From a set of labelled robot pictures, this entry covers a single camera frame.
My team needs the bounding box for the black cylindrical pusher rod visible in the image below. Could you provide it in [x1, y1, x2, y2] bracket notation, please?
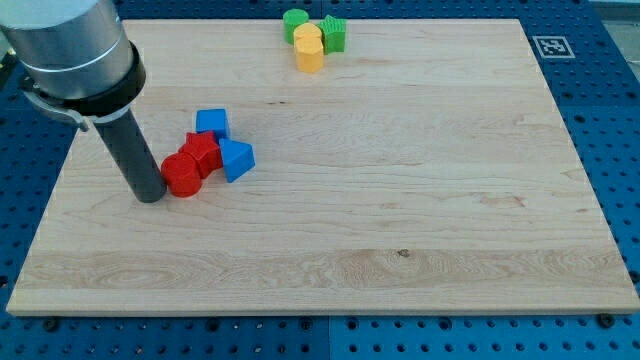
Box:
[94, 109, 167, 203]

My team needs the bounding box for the blue triangle block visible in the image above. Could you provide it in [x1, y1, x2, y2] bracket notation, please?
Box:
[219, 138, 255, 183]

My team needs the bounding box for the red star block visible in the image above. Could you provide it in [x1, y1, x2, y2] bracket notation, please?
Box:
[179, 131, 223, 179]

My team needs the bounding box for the white fiducial marker tag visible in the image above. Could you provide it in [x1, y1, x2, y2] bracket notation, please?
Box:
[532, 36, 575, 59]

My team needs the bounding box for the blue cube block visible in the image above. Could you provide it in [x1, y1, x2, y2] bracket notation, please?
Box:
[195, 108, 230, 139]

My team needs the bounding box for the green cylinder block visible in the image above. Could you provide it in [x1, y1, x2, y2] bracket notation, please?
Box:
[282, 8, 309, 45]

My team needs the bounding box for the yellow cylinder block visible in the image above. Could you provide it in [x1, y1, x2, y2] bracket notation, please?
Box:
[293, 22, 322, 42]

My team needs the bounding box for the yellow hexagon block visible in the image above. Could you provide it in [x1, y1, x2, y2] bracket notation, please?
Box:
[294, 37, 324, 73]

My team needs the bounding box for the wooden board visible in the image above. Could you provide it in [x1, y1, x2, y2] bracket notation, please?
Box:
[7, 19, 639, 317]

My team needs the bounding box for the green star block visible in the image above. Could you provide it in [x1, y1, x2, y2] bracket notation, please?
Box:
[318, 15, 347, 54]

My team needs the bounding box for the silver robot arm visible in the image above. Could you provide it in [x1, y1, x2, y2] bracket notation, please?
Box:
[1, 0, 146, 131]

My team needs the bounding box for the red cylinder block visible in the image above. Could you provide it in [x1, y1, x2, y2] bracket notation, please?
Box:
[161, 152, 202, 198]

